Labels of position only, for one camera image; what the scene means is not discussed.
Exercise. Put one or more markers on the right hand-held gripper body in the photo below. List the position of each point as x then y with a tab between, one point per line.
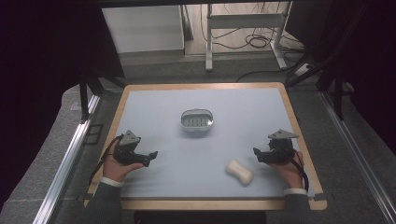
281	148

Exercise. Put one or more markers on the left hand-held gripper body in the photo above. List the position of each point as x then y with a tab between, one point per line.
128	142

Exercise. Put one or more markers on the white soap bar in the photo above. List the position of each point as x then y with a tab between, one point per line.
239	172

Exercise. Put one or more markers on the round metal bowl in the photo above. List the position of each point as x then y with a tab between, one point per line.
197	120

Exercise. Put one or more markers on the person's right hand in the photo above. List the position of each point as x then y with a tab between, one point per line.
292	175

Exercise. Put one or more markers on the person's left hand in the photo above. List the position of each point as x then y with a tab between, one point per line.
113	169

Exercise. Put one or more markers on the light blue table mat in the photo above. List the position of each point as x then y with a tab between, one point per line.
199	161

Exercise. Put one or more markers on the black metal stand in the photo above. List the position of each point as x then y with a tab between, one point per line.
84	96
337	93

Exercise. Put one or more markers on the white power strip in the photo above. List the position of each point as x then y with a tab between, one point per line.
302	69

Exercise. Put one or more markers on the white cabinet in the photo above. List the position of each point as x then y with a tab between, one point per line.
143	29

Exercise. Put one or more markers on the black curtain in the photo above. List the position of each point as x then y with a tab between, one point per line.
373	62
40	46

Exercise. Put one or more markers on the aluminium rail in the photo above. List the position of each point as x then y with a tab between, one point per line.
358	155
67	161

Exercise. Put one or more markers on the white desk frame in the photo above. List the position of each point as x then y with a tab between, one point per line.
246	20

